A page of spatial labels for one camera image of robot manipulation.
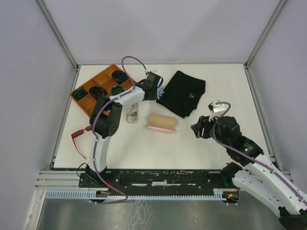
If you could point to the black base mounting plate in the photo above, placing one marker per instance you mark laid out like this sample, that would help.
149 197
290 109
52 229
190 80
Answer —
156 182

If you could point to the black folded cloth pouch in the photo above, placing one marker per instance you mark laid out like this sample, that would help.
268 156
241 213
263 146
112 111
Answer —
182 94

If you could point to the right aluminium frame post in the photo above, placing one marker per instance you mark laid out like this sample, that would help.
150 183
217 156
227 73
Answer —
266 31

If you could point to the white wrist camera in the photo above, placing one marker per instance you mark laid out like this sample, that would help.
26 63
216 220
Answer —
149 71
217 109

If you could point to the rolled black belt middle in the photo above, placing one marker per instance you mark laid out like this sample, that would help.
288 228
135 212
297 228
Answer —
97 91

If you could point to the light blue cloth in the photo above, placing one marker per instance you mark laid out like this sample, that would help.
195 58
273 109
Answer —
160 91

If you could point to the white slotted cable duct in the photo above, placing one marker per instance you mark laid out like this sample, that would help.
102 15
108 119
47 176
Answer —
142 193

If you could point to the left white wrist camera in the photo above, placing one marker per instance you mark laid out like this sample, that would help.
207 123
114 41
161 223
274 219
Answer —
149 71

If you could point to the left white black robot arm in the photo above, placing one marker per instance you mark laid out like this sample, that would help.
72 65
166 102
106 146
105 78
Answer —
105 118

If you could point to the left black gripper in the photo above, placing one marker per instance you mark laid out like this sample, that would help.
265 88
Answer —
153 97

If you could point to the red sunglasses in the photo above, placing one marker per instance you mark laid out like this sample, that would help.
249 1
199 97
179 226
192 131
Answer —
78 133

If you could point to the rolled black belt top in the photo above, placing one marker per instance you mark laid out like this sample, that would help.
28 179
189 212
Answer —
119 76

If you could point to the wooden compartment tray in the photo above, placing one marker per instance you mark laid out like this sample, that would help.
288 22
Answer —
103 79

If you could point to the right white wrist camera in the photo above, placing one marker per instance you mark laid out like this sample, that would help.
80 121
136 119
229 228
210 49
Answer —
217 109

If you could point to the rolled blue yellow belt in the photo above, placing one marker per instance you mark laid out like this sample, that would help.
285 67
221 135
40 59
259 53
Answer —
117 90

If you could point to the marble pattern glasses case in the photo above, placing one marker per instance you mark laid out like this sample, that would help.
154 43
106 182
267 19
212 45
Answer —
132 113

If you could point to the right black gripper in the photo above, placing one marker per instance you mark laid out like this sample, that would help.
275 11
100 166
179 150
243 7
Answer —
203 121

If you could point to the pink glasses case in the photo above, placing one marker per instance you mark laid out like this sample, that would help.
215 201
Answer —
162 122

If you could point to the aluminium frame post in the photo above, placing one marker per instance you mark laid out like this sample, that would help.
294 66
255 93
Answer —
56 32
266 31

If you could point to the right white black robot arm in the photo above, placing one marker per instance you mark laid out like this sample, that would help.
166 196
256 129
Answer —
254 172

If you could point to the rolled green black belt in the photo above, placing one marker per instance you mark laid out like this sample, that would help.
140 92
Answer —
79 93

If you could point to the left aluminium frame post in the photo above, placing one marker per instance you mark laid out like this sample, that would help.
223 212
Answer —
56 32

